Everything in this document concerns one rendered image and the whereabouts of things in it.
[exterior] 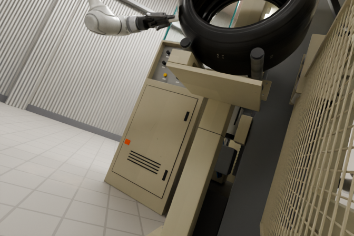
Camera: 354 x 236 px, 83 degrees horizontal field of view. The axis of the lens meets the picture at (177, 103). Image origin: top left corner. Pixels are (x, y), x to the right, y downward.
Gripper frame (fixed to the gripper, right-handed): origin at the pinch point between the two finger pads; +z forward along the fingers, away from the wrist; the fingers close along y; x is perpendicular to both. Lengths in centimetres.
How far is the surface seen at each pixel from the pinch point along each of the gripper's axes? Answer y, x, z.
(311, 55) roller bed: 19, 15, 61
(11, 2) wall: 86, -161, -371
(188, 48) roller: -8.7, 23.3, 12.1
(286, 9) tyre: -12, 13, 47
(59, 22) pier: 133, -143, -302
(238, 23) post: 26.1, -12.1, 28.0
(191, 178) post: 27, 76, 8
